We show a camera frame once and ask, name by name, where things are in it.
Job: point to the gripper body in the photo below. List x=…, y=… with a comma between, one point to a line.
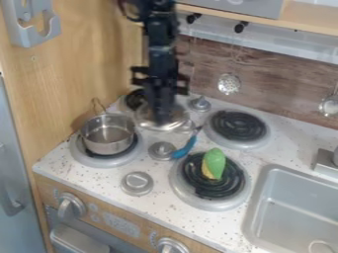
x=162, y=77

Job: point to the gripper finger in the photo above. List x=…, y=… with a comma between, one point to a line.
x=167, y=103
x=152, y=102

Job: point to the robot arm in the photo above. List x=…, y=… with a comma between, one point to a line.
x=160, y=33

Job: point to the silver pot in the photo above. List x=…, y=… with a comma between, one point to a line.
x=108, y=135

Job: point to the silver skimmer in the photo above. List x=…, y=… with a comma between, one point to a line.
x=229, y=83

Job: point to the black hook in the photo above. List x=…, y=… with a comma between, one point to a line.
x=240, y=27
x=193, y=18

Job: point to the green yellow toy corn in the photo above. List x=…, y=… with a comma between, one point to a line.
x=214, y=162

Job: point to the toy stove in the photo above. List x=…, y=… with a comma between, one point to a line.
x=220, y=184

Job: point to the grey toy fridge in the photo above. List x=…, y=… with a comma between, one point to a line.
x=13, y=184

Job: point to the silver ladle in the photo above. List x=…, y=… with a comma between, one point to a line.
x=329, y=106

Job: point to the toy sink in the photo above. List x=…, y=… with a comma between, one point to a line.
x=295, y=210

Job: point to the tap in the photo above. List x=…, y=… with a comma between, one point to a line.
x=328, y=159

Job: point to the grey wall holder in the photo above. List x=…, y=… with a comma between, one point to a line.
x=26, y=23

